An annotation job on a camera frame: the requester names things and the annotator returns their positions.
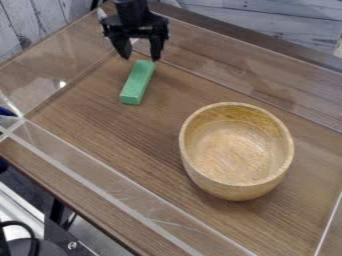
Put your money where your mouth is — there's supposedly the blue object at edge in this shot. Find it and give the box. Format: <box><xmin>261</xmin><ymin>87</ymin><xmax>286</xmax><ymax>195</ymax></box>
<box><xmin>0</xmin><ymin>106</ymin><xmax>16</xmax><ymax>117</ymax></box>

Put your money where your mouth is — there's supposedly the brown wooden bowl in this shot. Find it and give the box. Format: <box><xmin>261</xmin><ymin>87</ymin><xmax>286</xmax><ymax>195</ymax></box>
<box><xmin>179</xmin><ymin>102</ymin><xmax>296</xmax><ymax>201</ymax></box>

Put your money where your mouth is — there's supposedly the grey metal base plate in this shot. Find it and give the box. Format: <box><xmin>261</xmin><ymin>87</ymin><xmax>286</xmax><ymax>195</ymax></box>
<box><xmin>45</xmin><ymin>218</ymin><xmax>99</xmax><ymax>256</ymax></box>

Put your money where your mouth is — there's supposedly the black cable loop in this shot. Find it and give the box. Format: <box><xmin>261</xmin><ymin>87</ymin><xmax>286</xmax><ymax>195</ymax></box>
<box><xmin>0</xmin><ymin>220</ymin><xmax>42</xmax><ymax>256</ymax></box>

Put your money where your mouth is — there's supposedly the green rectangular block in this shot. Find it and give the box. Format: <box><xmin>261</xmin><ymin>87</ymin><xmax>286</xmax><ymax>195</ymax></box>
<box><xmin>119</xmin><ymin>60</ymin><xmax>155</xmax><ymax>105</ymax></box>

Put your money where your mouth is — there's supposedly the clear acrylic tray enclosure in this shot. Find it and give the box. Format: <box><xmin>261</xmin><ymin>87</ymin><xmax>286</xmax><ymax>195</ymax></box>
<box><xmin>0</xmin><ymin>4</ymin><xmax>342</xmax><ymax>256</ymax></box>

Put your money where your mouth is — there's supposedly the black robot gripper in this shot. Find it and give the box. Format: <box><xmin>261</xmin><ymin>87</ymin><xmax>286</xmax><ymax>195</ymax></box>
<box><xmin>98</xmin><ymin>0</ymin><xmax>170</xmax><ymax>61</ymax></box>

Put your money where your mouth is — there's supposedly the black table leg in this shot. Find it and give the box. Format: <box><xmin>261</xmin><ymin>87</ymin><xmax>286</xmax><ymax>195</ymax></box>
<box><xmin>50</xmin><ymin>199</ymin><xmax>66</xmax><ymax>225</ymax></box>

